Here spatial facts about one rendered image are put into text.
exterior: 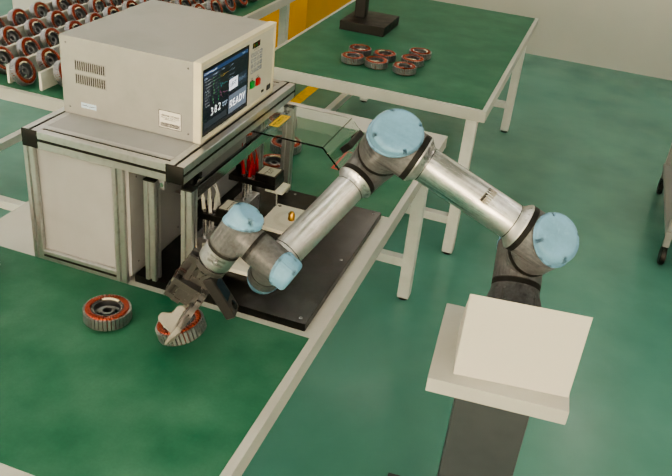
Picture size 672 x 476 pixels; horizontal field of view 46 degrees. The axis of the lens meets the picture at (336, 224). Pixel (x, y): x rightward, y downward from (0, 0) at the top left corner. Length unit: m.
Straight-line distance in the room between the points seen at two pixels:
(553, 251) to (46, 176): 1.23
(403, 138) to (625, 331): 2.06
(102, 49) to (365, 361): 1.61
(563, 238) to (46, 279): 1.26
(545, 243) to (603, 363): 1.63
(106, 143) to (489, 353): 1.02
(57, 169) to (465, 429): 1.19
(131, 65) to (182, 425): 0.86
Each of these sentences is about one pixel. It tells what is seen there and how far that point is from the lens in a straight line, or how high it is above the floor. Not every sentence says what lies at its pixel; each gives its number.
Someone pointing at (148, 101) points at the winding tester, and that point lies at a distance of 2.00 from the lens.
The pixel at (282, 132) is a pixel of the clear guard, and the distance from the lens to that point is 2.18.
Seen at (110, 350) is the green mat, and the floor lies 0.75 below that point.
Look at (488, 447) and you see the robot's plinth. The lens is 2.06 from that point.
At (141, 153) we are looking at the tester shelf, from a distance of 1.91.
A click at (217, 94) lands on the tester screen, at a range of 1.99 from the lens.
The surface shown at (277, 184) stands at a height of 0.89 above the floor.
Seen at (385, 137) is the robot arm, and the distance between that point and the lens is 1.73.
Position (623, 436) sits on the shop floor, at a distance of 3.06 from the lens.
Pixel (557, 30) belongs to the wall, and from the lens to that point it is 7.19.
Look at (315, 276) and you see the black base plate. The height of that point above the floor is 0.77.
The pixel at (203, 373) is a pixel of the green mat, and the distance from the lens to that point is 1.80.
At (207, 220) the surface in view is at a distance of 2.14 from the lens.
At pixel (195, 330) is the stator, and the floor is 0.83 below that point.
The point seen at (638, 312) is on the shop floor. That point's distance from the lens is 3.76.
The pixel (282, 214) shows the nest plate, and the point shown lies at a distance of 2.35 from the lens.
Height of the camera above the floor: 1.91
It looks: 29 degrees down
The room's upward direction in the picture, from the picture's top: 6 degrees clockwise
